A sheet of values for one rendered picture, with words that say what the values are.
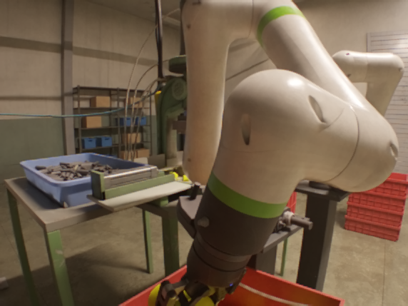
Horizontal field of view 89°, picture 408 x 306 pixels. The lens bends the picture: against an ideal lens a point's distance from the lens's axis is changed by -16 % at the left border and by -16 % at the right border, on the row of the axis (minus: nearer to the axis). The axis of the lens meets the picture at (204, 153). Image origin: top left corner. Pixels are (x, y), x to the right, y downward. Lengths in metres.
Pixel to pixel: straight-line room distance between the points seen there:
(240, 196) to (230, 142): 0.05
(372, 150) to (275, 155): 0.12
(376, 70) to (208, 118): 0.65
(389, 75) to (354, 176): 0.77
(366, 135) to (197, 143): 0.46
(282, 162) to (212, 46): 0.42
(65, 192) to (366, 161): 0.81
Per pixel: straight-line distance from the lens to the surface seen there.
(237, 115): 0.22
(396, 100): 6.19
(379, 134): 0.31
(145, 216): 1.90
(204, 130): 0.64
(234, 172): 0.23
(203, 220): 0.26
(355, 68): 0.98
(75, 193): 0.88
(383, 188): 2.94
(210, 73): 0.60
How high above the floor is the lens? 1.24
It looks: 8 degrees down
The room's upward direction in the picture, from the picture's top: straight up
